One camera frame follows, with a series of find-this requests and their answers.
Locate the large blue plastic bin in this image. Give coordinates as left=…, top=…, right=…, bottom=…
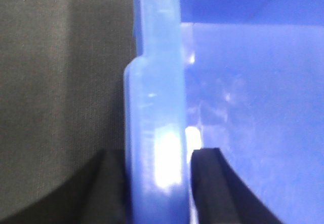
left=124, top=0, right=323, bottom=223

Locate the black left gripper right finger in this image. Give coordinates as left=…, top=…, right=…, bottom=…
left=191, top=148, right=281, bottom=223

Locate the black conveyor belt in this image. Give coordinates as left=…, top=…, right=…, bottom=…
left=1, top=0, right=135, bottom=220

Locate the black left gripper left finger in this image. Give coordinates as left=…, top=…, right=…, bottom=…
left=1, top=150, right=128, bottom=223

